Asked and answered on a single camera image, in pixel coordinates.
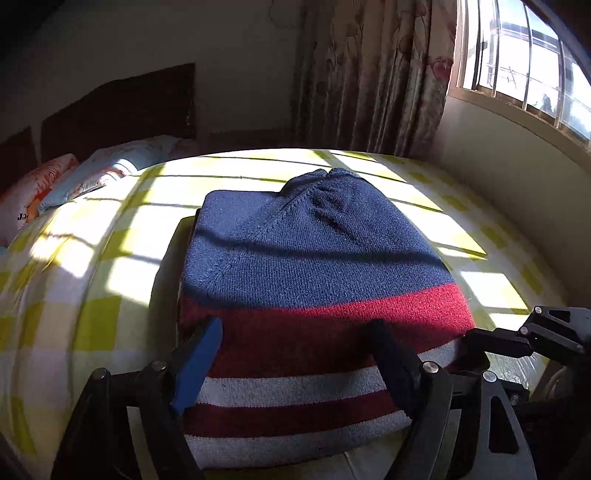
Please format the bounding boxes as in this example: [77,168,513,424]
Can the floral pink curtain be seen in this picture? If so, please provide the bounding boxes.
[291,0,458,158]

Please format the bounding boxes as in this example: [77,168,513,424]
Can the red white striped knit sweater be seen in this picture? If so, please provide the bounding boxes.
[177,169,475,469]

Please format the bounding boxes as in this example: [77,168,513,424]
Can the yellow green checked bedsheet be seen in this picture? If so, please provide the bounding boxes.
[1,149,566,479]

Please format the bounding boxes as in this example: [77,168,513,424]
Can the orange floral pillow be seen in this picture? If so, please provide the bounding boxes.
[1,154,78,247]

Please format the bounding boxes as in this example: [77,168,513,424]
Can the pink floral pillow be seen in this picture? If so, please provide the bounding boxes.
[168,139,200,160]

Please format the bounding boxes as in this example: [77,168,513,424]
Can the dark wooden headboard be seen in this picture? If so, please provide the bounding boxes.
[0,126,38,195]
[40,63,197,163]

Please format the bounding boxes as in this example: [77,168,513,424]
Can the dark wooden nightstand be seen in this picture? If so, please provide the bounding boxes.
[202,128,291,153]

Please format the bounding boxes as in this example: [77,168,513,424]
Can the air conditioner power cable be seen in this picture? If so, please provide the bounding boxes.
[268,0,302,29]

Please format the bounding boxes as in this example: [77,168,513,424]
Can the light blue floral pillow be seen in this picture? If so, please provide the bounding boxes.
[38,135,179,214]

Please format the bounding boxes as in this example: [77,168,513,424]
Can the window with metal bars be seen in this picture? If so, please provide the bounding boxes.
[455,1,590,149]

